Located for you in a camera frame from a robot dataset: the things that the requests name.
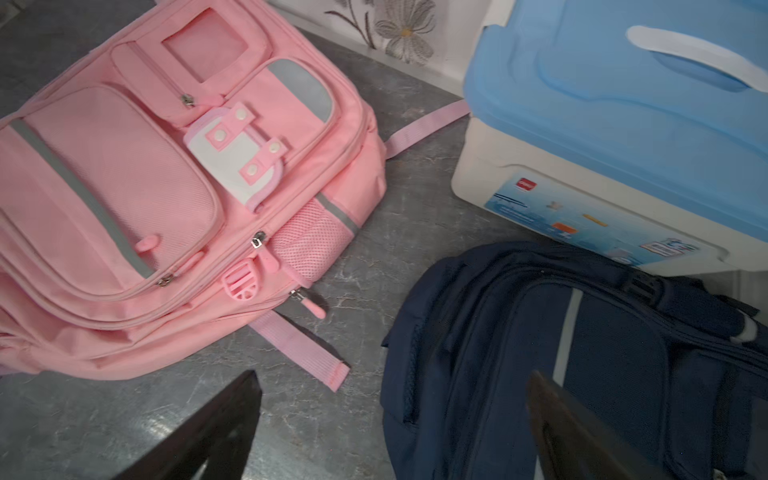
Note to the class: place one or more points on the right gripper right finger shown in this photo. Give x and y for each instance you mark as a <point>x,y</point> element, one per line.
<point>572,443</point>

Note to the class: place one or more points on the navy blue backpack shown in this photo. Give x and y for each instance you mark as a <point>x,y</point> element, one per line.
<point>677,372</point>

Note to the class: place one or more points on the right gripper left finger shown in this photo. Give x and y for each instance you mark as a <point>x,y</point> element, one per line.
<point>213,443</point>

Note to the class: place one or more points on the white box with blue lid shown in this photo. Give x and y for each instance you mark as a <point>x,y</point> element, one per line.
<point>633,129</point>

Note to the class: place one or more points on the pink backpack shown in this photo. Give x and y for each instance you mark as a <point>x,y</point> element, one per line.
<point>195,171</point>

